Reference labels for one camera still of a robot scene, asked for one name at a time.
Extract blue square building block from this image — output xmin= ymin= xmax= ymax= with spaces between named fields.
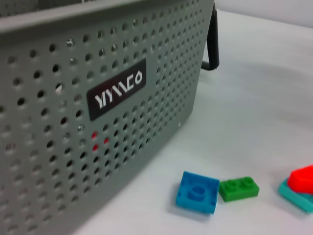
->
xmin=175 ymin=171 xmax=220 ymax=215

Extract small red building block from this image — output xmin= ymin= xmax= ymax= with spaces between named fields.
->
xmin=91 ymin=132 xmax=110 ymax=150

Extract red wedge building block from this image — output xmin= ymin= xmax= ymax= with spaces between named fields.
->
xmin=287 ymin=164 xmax=313 ymax=195

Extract teal building block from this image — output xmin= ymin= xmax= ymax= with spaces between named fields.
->
xmin=278 ymin=177 xmax=313 ymax=214

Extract glass pitcher black handle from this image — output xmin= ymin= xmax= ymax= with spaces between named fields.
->
xmin=201 ymin=2 xmax=220 ymax=71

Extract grey perforated storage bin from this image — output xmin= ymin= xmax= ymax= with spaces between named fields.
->
xmin=0 ymin=0 xmax=216 ymax=235

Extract green building block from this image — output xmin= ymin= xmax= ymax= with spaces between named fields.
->
xmin=218 ymin=176 xmax=260 ymax=203

